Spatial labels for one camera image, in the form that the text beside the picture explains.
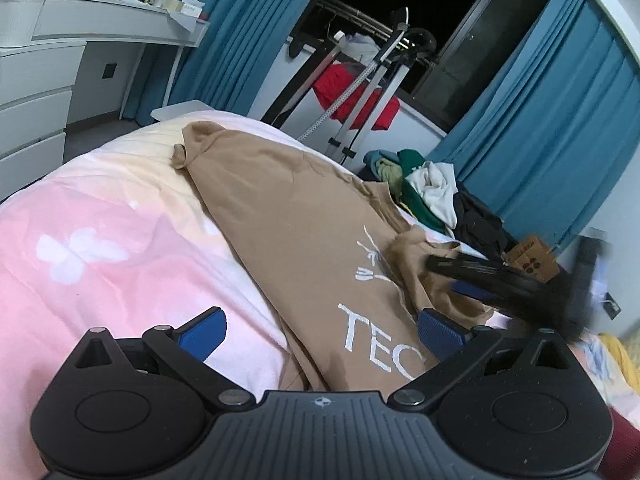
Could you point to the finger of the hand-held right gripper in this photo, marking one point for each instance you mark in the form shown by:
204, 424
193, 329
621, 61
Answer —
465, 266
472, 291

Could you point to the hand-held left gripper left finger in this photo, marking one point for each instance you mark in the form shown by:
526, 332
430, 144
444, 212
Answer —
202, 334

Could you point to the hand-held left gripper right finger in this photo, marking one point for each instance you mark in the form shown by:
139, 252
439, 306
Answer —
439, 335

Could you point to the tan printed t-shirt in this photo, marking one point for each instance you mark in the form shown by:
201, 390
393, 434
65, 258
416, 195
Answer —
300, 220

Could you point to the white hanging clothes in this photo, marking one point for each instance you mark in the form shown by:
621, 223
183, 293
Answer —
357, 45

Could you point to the black garment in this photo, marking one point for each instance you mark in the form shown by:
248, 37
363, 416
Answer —
480, 225

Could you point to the brown paper bag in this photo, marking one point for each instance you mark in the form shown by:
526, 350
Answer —
532, 260

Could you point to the green garment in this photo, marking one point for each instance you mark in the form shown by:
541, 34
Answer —
417, 205

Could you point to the white garment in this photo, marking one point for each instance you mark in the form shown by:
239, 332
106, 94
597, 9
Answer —
435, 190

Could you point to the yellow-green garment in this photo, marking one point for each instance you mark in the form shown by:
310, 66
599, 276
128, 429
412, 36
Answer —
391, 175

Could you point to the pastel floral bed blanket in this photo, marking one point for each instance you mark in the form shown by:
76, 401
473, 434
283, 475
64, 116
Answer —
125, 240

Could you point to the blue garment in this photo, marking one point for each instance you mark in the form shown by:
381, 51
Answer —
377, 160

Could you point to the dark red cloth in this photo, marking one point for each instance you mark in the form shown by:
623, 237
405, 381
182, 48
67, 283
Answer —
627, 437

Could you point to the blue curtain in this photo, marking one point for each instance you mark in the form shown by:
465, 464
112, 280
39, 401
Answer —
240, 35
540, 110

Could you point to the standing garment steamer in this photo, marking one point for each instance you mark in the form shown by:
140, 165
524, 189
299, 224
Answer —
367, 90

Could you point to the red garment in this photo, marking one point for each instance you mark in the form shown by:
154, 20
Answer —
340, 82

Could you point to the white dressing table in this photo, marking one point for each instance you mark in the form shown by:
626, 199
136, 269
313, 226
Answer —
40, 90

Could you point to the white tissue box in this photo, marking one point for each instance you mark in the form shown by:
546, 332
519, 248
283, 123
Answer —
192, 7

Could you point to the small beige box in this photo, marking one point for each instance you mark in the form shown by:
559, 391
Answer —
174, 6

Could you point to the wall power socket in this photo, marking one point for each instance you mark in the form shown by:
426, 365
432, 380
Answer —
612, 306

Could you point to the black white upright frame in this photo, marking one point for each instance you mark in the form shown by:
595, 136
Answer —
300, 90

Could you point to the metal clothes rail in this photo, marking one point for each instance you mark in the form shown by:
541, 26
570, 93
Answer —
357, 17

